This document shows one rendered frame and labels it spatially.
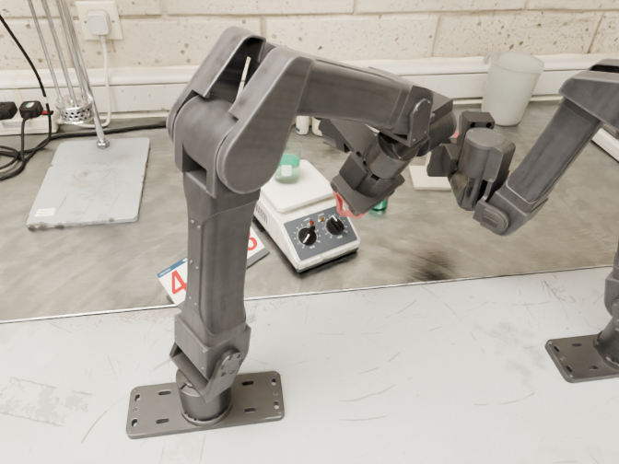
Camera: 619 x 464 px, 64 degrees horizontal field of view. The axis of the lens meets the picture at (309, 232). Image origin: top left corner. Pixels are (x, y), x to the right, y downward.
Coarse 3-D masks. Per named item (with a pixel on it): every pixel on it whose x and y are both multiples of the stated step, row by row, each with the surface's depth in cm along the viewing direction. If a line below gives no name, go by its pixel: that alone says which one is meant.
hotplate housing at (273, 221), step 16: (256, 208) 92; (272, 208) 87; (304, 208) 88; (320, 208) 88; (272, 224) 88; (352, 224) 89; (288, 240) 84; (288, 256) 85; (320, 256) 85; (336, 256) 88
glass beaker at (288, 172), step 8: (288, 144) 89; (296, 144) 88; (288, 152) 85; (296, 152) 85; (288, 160) 86; (296, 160) 86; (280, 168) 87; (288, 168) 87; (296, 168) 88; (280, 176) 88; (288, 176) 88; (296, 176) 89; (280, 184) 89; (288, 184) 89
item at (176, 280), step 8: (184, 264) 81; (176, 272) 80; (184, 272) 81; (168, 280) 79; (176, 280) 79; (184, 280) 80; (168, 288) 78; (176, 288) 79; (184, 288) 80; (176, 296) 79
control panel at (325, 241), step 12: (312, 216) 87; (324, 216) 88; (336, 216) 88; (288, 228) 85; (300, 228) 85; (324, 228) 87; (348, 228) 88; (324, 240) 86; (336, 240) 86; (348, 240) 87; (300, 252) 84; (312, 252) 84
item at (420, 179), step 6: (426, 162) 108; (414, 168) 109; (420, 168) 110; (414, 174) 108; (420, 174) 108; (426, 174) 108; (414, 180) 106; (420, 180) 106; (426, 180) 106; (432, 180) 106; (438, 180) 106; (444, 180) 106; (414, 186) 105; (420, 186) 104; (426, 186) 105; (432, 186) 105; (438, 186) 105; (444, 186) 105
